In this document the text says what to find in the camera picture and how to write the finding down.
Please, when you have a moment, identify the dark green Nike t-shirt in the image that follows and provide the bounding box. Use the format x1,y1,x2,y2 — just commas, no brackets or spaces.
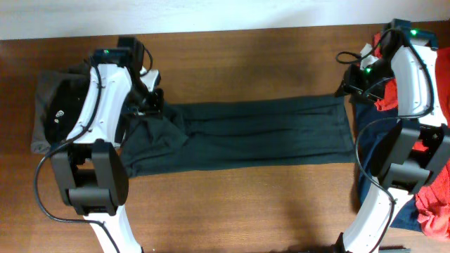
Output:
120,95,354,178

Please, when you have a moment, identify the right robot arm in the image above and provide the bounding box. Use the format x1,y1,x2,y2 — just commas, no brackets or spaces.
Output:
331,19,449,252

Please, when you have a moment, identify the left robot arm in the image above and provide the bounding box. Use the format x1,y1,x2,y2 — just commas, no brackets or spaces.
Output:
45,37,164,252

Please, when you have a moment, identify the blue garment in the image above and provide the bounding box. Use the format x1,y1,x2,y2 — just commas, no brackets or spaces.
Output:
352,100,423,233

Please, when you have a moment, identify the black folded garment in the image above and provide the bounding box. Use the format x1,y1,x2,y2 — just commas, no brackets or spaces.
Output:
44,78,89,145

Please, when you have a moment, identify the grey folded garment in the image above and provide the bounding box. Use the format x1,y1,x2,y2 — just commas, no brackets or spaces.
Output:
30,60,91,154

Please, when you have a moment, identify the red garment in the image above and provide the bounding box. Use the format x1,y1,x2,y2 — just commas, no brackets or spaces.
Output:
356,47,449,242

